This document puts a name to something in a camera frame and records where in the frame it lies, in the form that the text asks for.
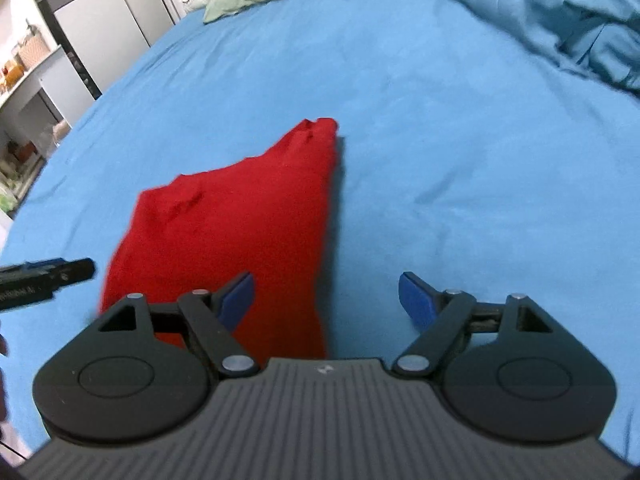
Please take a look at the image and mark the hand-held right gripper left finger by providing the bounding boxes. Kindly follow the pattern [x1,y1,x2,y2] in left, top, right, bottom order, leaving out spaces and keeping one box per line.
[97,270,260,377]

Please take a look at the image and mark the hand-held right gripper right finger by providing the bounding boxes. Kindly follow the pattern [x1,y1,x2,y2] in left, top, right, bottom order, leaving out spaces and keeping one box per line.
[391,270,554,377]

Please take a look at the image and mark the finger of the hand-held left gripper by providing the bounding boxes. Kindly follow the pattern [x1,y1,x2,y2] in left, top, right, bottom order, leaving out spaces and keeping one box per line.
[22,258,97,282]

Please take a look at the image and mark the red knit sweater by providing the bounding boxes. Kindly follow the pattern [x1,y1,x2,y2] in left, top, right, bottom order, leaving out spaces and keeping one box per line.
[99,117,342,361]

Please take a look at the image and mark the bed with blue sheet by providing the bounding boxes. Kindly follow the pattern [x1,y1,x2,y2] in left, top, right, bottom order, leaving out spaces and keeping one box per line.
[0,0,640,466]

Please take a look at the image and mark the white shelf desk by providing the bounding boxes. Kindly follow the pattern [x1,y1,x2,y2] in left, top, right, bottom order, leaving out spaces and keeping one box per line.
[0,44,97,218]

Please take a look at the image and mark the woven basket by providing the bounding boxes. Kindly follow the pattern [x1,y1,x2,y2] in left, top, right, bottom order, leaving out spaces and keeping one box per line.
[17,35,52,69]

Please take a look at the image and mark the grey and white wardrobe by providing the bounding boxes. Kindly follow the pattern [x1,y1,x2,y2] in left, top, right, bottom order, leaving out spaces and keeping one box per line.
[20,0,177,102]

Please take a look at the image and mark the blue duvet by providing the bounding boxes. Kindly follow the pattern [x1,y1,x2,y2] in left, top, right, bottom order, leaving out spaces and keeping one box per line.
[409,0,640,92]

